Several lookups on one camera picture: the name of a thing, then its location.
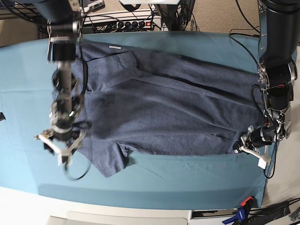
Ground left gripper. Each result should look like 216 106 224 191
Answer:
232 126 270 164

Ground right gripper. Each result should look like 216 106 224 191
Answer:
34 126 87 156

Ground blue-grey T-shirt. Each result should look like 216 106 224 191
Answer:
78 42 263 177

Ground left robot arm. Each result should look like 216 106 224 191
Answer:
234 0 300 169

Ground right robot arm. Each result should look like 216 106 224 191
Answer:
33 0 86 165

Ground teal table cloth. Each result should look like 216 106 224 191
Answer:
0 31 298 209

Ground blue orange clamp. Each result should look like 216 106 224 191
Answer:
222 196 255 225

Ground white foam board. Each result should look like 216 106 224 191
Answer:
46 211 188 225

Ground white power strip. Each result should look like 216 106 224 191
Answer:
110 19 162 32

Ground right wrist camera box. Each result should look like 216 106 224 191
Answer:
57 154 72 166

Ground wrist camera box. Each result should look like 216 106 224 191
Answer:
258 158 268 169
57 154 72 166

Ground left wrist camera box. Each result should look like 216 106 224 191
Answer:
258 158 268 169

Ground tangled black cables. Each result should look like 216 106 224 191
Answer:
79 0 200 32

